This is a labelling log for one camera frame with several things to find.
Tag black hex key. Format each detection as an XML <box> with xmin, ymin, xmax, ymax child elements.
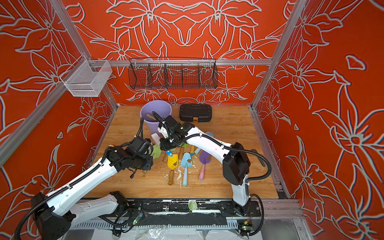
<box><xmin>251</xmin><ymin>149</ymin><xmax>266</xmax><ymax>167</ymax></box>

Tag black wire wall basket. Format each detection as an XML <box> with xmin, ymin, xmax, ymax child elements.
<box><xmin>128</xmin><ymin>58</ymin><xmax>219</xmax><ymax>90</ymax></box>

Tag light blue trowel front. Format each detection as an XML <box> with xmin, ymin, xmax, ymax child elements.
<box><xmin>181</xmin><ymin>153</ymin><xmax>193</xmax><ymax>187</ymax></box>

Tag light blue trowel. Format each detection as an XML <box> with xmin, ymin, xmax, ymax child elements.
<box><xmin>194</xmin><ymin>132</ymin><xmax>214</xmax><ymax>155</ymax></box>
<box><xmin>181</xmin><ymin>153</ymin><xmax>193</xmax><ymax>187</ymax></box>

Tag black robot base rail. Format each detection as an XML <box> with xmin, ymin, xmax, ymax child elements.
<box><xmin>101</xmin><ymin>197</ymin><xmax>262</xmax><ymax>227</ymax></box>

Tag white wire mesh basket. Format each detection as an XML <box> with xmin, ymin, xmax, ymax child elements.
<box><xmin>59</xmin><ymin>56</ymin><xmax>112</xmax><ymax>97</ymax></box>

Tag purple plastic bucket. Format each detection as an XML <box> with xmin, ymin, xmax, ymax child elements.
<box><xmin>140</xmin><ymin>100</ymin><xmax>172</xmax><ymax>134</ymax></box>

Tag yellow square spade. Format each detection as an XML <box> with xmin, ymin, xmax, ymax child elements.
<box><xmin>167</xmin><ymin>154</ymin><xmax>179</xmax><ymax>186</ymax></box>

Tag black plastic tool case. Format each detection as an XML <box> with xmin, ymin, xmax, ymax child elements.
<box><xmin>179</xmin><ymin>104</ymin><xmax>213</xmax><ymax>123</ymax></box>

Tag green trowel wooden handle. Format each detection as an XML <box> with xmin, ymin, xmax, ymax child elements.
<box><xmin>179</xmin><ymin>148</ymin><xmax>184</xmax><ymax>160</ymax></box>

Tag light blue trowel back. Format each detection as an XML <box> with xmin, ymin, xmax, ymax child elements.
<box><xmin>194</xmin><ymin>132</ymin><xmax>214</xmax><ymax>155</ymax></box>

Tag green square spade front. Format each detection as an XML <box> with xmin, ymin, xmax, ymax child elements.
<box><xmin>151</xmin><ymin>145</ymin><xmax>162</xmax><ymax>159</ymax></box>

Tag green round sticker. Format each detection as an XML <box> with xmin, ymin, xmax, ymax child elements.
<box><xmin>188</xmin><ymin>200</ymin><xmax>198</xmax><ymax>211</ymax></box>

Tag purple trowel pink handle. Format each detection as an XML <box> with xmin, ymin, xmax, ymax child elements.
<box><xmin>199</xmin><ymin>151</ymin><xmax>211</xmax><ymax>181</ymax></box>

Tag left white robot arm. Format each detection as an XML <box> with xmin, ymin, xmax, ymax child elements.
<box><xmin>14</xmin><ymin>136</ymin><xmax>153</xmax><ymax>240</ymax></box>

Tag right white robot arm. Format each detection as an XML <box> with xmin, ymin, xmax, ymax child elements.
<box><xmin>152</xmin><ymin>112</ymin><xmax>272</xmax><ymax>215</ymax></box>

